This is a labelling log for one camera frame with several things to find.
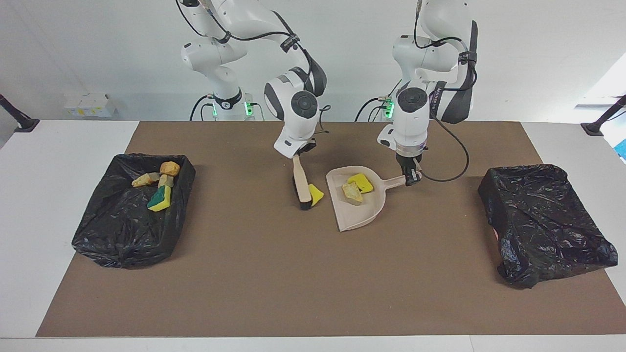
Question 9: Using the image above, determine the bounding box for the beige brush with black bristles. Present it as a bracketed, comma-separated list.
[291, 155, 313, 211]

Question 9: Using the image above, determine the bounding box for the notched yellow sponge scrap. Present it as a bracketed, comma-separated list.
[347, 173, 374, 193]

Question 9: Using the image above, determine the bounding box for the beige plastic dustpan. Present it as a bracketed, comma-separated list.
[326, 165, 408, 232]

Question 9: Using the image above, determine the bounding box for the orange striped croissant piece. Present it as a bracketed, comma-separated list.
[131, 172, 161, 188]
[341, 182, 364, 205]

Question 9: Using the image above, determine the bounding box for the yellow sponge with green back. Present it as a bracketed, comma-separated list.
[147, 185, 172, 212]

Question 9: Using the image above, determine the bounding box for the black bag lined bin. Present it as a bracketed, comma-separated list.
[71, 153, 196, 269]
[478, 164, 619, 290]

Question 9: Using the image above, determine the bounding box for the brown table mat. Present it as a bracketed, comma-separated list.
[36, 121, 626, 338]

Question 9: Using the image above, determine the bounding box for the black stand foot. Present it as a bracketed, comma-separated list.
[581, 95, 626, 136]
[0, 93, 40, 132]

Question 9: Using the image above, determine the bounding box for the small white box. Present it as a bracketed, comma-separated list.
[65, 93, 117, 118]

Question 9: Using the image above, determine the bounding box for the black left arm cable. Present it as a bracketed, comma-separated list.
[414, 0, 471, 183]

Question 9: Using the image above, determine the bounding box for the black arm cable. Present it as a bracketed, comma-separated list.
[175, 0, 332, 135]
[414, 0, 471, 183]

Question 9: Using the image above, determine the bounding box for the black left base cable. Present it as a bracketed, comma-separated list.
[355, 78, 402, 122]

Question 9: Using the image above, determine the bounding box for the black base cable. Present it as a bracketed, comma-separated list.
[355, 78, 402, 122]
[190, 94, 216, 121]

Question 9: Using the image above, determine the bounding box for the black right base cable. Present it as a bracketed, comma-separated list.
[190, 94, 216, 121]

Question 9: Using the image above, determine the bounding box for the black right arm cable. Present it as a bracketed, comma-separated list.
[175, 0, 332, 135]

